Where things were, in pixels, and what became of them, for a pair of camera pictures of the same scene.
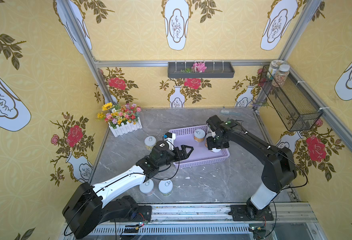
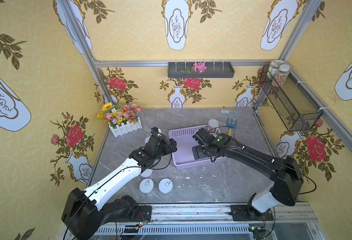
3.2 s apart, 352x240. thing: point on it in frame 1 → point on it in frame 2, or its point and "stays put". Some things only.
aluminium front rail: (221, 213) stays put
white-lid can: (147, 188) stays put
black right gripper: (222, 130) → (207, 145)
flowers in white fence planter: (121, 119) stays put
